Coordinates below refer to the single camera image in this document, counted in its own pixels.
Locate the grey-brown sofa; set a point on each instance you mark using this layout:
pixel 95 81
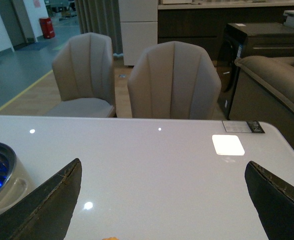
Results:
pixel 265 93

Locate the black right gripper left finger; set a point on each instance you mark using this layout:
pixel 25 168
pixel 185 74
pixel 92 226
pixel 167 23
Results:
pixel 47 211

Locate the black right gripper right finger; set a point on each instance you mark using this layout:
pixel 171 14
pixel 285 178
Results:
pixel 273 198

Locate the dark kitchen counter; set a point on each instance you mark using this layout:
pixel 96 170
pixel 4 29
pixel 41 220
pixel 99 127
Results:
pixel 205 26

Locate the yellow corn cob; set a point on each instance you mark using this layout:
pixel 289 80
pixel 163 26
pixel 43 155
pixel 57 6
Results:
pixel 110 238

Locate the white tall cabinet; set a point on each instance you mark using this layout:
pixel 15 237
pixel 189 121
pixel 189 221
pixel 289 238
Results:
pixel 139 27

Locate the beige chair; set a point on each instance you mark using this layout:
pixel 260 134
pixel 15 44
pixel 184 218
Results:
pixel 174 80
pixel 84 74

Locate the beige electric cooking pot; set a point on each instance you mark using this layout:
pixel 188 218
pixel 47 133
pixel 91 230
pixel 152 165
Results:
pixel 15 181

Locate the red box on floor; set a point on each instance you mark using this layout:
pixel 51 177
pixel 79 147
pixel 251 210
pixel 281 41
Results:
pixel 47 27

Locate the beige chair on left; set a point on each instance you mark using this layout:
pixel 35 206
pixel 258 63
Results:
pixel 84 74

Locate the grey curtain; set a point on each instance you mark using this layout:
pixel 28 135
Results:
pixel 101 17

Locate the table label sticker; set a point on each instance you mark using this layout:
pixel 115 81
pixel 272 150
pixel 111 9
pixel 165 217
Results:
pixel 243 127

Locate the beige chair on right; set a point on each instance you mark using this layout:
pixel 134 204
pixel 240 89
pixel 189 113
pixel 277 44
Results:
pixel 174 80

